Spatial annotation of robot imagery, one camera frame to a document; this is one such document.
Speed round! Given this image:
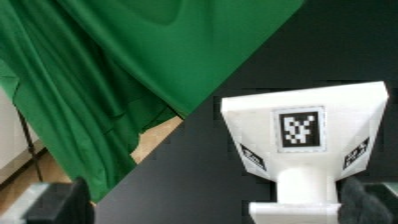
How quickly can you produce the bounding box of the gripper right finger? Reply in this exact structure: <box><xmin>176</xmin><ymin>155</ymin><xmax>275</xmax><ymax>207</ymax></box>
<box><xmin>337</xmin><ymin>178</ymin><xmax>396</xmax><ymax>224</ymax></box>

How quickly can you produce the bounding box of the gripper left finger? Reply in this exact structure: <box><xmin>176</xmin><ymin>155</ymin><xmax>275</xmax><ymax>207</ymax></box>
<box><xmin>23</xmin><ymin>177</ymin><xmax>94</xmax><ymax>224</ymax></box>

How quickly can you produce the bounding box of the white lamp base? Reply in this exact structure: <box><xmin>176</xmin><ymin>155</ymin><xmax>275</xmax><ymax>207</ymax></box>
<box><xmin>220</xmin><ymin>82</ymin><xmax>389</xmax><ymax>224</ymax></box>

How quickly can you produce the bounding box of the green curtain backdrop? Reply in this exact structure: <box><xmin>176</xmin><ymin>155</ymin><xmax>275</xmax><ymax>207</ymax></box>
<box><xmin>0</xmin><ymin>0</ymin><xmax>305</xmax><ymax>199</ymax></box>

